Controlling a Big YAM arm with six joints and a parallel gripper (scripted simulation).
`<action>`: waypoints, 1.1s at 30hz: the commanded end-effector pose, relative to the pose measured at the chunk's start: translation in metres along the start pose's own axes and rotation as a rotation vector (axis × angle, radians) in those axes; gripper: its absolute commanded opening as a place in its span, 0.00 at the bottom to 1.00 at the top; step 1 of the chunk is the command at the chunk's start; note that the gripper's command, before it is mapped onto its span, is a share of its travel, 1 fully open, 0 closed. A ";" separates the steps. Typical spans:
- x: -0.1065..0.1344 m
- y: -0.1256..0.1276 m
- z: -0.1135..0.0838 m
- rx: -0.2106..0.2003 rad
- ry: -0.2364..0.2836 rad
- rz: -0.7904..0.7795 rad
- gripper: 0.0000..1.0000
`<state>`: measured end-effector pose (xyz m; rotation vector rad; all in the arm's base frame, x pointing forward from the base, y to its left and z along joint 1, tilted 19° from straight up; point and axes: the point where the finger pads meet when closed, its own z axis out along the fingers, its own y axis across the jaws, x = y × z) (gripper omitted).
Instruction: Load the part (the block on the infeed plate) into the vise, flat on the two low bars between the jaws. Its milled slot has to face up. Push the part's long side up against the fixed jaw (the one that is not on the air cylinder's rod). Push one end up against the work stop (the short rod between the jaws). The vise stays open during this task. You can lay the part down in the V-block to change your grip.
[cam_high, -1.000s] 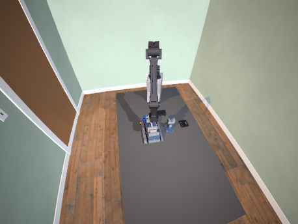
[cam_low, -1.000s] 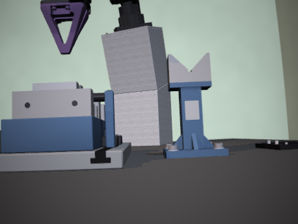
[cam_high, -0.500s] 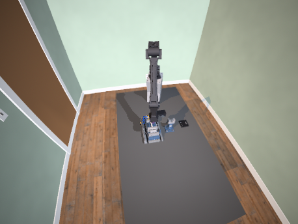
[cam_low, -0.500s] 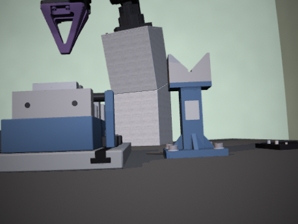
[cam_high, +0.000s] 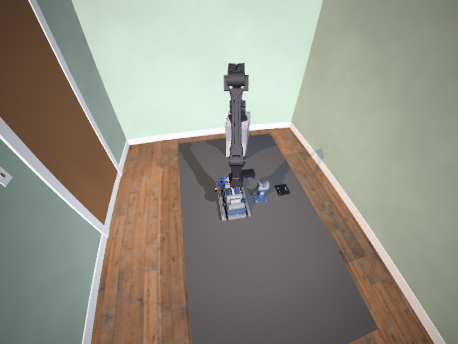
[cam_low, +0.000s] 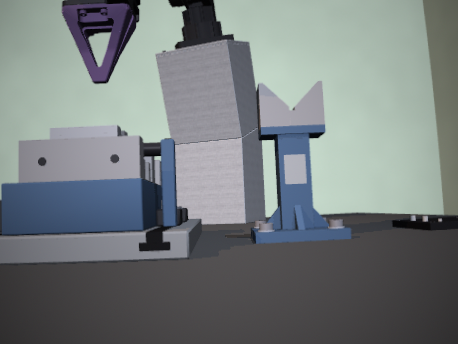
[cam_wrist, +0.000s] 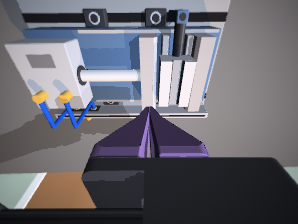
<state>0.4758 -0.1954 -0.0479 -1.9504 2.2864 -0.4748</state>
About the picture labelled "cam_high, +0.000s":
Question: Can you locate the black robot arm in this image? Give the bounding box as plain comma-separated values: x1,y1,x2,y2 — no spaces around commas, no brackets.
224,63,255,187

